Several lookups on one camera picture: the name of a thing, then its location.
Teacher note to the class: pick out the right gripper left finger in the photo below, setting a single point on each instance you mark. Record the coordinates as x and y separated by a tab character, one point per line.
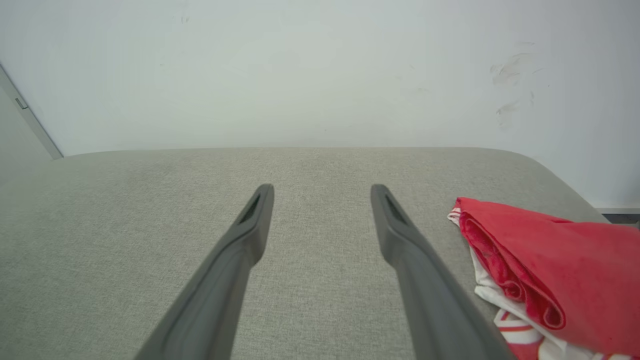
220	300

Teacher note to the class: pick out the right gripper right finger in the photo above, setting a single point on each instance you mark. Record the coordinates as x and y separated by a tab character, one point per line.
435	310

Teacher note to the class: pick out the red and white shirt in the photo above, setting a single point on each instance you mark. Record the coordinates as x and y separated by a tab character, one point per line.
575	270

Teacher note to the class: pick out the grey fabric sofa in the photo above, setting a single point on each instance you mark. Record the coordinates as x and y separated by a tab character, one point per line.
320	170

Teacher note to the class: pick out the dark grey baseboard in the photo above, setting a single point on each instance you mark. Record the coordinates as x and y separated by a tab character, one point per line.
622	216

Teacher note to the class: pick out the grey door frame strip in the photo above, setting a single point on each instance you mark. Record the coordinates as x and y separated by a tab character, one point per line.
35	122

